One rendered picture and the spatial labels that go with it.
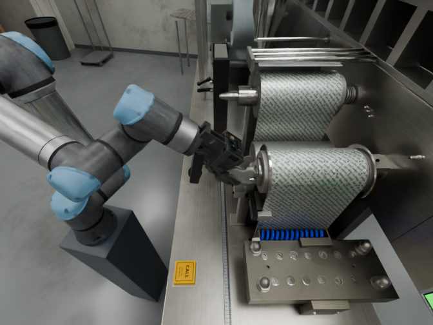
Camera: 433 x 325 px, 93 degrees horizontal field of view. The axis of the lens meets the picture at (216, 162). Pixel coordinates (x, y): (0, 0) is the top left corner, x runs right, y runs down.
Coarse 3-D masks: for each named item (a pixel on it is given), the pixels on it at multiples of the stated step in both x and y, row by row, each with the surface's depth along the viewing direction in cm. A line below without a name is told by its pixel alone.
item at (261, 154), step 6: (258, 156) 57; (264, 156) 52; (264, 162) 51; (366, 162) 51; (264, 168) 50; (264, 174) 50; (264, 180) 51; (258, 186) 57; (264, 186) 52; (264, 192) 54
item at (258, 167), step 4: (256, 160) 54; (260, 160) 54; (256, 164) 54; (260, 164) 53; (256, 168) 54; (260, 168) 52; (256, 172) 55; (260, 172) 52; (256, 176) 54; (260, 176) 52; (256, 180) 54; (260, 180) 53; (256, 184) 55; (260, 184) 55
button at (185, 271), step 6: (180, 264) 70; (186, 264) 70; (192, 264) 70; (180, 270) 69; (186, 270) 69; (192, 270) 69; (174, 276) 68; (180, 276) 68; (186, 276) 68; (192, 276) 68; (174, 282) 67; (180, 282) 67; (186, 282) 67; (192, 282) 67
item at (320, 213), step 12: (264, 204) 57; (276, 204) 57; (288, 204) 57; (300, 204) 57; (312, 204) 57; (324, 204) 57; (336, 204) 57; (348, 204) 57; (276, 216) 62; (288, 216) 62; (300, 216) 62; (312, 216) 62; (324, 216) 62; (336, 216) 62; (264, 228) 68; (276, 228) 68; (288, 228) 68; (300, 228) 68; (312, 228) 68; (324, 228) 68
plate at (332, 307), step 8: (304, 304) 59; (312, 304) 55; (320, 304) 55; (328, 304) 55; (336, 304) 55; (344, 304) 55; (304, 312) 59; (312, 312) 58; (320, 312) 58; (328, 312) 58; (336, 312) 57
